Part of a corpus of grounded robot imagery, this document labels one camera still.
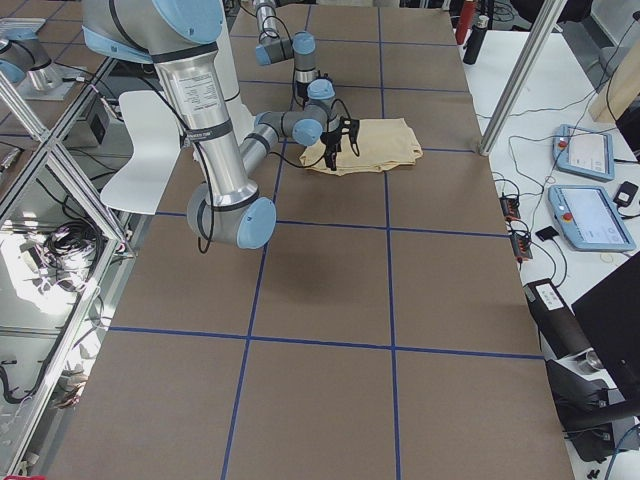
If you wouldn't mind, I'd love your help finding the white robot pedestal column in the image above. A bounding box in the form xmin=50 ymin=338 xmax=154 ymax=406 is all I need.
xmin=214 ymin=1 xmax=254 ymax=145

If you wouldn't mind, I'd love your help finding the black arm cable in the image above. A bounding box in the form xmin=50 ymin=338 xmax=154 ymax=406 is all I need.
xmin=196 ymin=97 xmax=351 ymax=256

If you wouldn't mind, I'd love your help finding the near blue teach pendant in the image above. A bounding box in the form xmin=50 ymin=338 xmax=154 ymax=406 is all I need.
xmin=547 ymin=185 xmax=636 ymax=253

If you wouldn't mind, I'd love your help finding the black monitor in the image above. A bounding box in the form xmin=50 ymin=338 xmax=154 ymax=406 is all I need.
xmin=572 ymin=255 xmax=639 ymax=399

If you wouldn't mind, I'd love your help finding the black water bottle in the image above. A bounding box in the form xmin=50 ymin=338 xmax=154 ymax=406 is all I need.
xmin=462 ymin=15 xmax=490 ymax=65

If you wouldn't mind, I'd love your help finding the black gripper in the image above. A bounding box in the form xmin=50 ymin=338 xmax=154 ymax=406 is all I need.
xmin=294 ymin=80 xmax=310 ymax=102
xmin=320 ymin=127 xmax=342 ymax=170

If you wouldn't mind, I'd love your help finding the aluminium frame post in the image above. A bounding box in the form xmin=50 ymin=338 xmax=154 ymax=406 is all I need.
xmin=478 ymin=0 xmax=567 ymax=156

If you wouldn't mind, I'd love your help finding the black power adapter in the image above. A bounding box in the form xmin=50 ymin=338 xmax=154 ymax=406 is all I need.
xmin=613 ymin=181 xmax=639 ymax=207

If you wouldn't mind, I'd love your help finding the red water bottle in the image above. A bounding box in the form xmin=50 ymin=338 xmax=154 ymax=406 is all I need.
xmin=455 ymin=0 xmax=476 ymax=45

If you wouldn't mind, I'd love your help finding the orange terminal block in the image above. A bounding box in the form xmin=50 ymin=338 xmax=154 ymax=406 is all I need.
xmin=509 ymin=230 xmax=533 ymax=263
xmin=499 ymin=195 xmax=521 ymax=222

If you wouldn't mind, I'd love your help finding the far blue teach pendant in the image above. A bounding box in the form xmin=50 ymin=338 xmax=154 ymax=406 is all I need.
xmin=552 ymin=124 xmax=615 ymax=182

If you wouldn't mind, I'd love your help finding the cream long-sleeve printed shirt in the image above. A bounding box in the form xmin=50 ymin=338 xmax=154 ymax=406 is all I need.
xmin=299 ymin=118 xmax=423 ymax=176

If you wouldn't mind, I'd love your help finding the white moulded chair shell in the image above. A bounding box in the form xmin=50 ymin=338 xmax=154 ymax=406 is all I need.
xmin=100 ymin=90 xmax=202 ymax=215

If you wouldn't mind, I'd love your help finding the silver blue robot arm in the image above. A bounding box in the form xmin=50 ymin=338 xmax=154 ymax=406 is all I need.
xmin=82 ymin=1 xmax=344 ymax=249
xmin=252 ymin=0 xmax=319 ymax=106

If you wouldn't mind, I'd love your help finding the blue teach pendant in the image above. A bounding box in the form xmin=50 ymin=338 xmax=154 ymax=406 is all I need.
xmin=547 ymin=185 xmax=636 ymax=253
xmin=552 ymin=124 xmax=615 ymax=182

